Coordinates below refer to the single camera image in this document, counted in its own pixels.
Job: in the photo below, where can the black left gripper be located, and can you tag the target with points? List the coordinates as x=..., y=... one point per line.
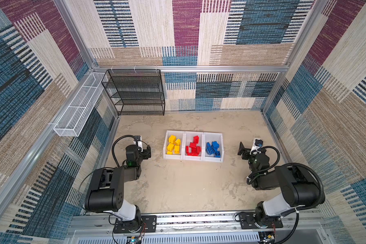
x=147, y=153

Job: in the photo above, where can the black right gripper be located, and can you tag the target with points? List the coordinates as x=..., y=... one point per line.
x=244, y=151

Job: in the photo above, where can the blue two-stud lego brick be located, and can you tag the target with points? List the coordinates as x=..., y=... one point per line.
x=209, y=150

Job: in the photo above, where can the yellow studded lego brick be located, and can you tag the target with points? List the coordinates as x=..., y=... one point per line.
x=177, y=141

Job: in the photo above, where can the long red lego brick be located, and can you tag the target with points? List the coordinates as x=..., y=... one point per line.
x=193, y=154
x=196, y=139

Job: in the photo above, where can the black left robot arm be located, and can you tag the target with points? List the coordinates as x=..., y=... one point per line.
x=105, y=193

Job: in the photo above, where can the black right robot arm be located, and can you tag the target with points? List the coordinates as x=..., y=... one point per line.
x=301, y=188

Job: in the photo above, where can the white right plastic bin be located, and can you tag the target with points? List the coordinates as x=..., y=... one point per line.
x=210, y=137

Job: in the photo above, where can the white plastic bin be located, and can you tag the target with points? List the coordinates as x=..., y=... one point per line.
x=210, y=137
x=179, y=135
x=188, y=139

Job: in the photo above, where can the white left plastic bin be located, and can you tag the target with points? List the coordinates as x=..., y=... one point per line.
x=179, y=135

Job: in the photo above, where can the white middle plastic bin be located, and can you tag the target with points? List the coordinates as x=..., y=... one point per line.
x=188, y=139

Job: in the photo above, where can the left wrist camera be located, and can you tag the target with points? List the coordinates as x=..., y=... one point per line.
x=137, y=140

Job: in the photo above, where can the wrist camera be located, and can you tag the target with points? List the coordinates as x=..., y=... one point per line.
x=137, y=140
x=257, y=144

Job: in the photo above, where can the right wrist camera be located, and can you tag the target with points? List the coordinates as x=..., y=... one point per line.
x=257, y=144

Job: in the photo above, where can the black wire shelf rack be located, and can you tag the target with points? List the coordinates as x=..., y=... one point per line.
x=135, y=92

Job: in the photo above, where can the white wire mesh basket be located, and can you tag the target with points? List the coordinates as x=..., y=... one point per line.
x=77, y=113

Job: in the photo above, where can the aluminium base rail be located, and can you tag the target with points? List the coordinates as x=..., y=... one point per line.
x=208, y=227

